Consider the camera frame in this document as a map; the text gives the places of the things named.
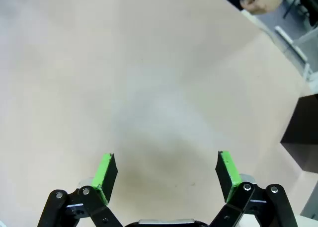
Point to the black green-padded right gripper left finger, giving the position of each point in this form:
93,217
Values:
105,177

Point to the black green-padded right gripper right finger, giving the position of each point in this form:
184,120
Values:
227,177

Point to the person's bare hand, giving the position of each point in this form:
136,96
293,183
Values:
261,1

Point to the dark brown box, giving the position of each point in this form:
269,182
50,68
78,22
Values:
301,122

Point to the black office chair base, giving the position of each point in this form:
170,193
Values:
300,3

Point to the grey white table frame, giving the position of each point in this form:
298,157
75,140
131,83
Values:
301,45

